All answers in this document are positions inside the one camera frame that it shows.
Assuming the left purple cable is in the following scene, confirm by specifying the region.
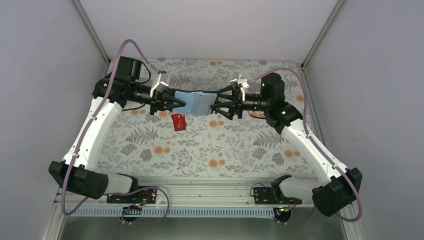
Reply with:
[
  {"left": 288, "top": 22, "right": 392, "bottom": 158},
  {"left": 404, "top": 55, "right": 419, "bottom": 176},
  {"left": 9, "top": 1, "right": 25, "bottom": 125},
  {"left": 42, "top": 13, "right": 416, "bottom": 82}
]
[{"left": 60, "top": 39, "right": 170, "bottom": 226}]

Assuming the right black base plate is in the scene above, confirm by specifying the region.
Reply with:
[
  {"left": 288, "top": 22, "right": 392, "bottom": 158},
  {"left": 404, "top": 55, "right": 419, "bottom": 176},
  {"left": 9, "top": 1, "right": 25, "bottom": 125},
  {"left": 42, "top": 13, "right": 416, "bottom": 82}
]
[{"left": 252, "top": 187, "right": 303, "bottom": 205}]

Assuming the aluminium rail frame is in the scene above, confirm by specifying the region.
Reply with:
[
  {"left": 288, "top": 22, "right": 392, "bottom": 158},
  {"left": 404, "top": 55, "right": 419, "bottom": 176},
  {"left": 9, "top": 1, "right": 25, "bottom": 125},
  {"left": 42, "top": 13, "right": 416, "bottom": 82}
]
[{"left": 53, "top": 176, "right": 353, "bottom": 208}]

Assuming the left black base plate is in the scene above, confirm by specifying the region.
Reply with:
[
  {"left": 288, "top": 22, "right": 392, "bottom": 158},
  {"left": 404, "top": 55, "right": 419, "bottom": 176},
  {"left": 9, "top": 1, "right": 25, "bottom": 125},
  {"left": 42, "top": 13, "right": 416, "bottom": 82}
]
[{"left": 106, "top": 188, "right": 158, "bottom": 205}]

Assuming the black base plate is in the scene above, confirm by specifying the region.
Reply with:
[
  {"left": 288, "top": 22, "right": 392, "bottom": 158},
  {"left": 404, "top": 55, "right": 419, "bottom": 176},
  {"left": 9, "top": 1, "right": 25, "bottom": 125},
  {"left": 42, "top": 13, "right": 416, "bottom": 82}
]
[
  {"left": 252, "top": 187, "right": 303, "bottom": 205},
  {"left": 106, "top": 188, "right": 158, "bottom": 205}
]

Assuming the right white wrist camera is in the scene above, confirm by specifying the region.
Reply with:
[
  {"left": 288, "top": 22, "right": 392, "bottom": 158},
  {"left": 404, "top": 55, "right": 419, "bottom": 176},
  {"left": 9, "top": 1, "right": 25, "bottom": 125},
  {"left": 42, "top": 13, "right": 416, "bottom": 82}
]
[{"left": 229, "top": 72, "right": 249, "bottom": 90}]

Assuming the black leather card holder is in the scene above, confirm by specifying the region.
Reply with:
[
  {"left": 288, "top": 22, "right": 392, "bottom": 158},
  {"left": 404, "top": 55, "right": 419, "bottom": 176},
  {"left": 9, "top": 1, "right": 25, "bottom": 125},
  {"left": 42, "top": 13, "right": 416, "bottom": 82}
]
[{"left": 170, "top": 89, "right": 219, "bottom": 117}]

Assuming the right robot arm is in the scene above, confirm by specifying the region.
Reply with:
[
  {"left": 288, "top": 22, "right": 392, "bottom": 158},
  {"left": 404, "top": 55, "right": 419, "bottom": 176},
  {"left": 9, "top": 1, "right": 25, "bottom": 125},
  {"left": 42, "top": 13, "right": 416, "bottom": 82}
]
[{"left": 211, "top": 72, "right": 363, "bottom": 222}]

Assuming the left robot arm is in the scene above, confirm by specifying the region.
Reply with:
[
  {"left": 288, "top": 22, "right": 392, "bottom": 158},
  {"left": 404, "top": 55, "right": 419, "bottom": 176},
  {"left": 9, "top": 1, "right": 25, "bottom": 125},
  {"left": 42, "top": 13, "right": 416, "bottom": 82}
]
[{"left": 48, "top": 57, "right": 185, "bottom": 200}]

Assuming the red VIP card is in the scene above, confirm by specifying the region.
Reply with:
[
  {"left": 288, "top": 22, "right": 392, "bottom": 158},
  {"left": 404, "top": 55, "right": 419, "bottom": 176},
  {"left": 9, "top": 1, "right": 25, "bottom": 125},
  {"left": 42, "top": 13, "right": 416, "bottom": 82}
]
[{"left": 171, "top": 113, "right": 187, "bottom": 132}]

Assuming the floral patterned table mat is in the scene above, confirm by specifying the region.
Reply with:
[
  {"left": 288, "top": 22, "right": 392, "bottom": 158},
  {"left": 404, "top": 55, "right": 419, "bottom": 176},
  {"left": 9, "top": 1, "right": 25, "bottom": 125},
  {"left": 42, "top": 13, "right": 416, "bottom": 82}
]
[{"left": 96, "top": 58, "right": 315, "bottom": 178}]

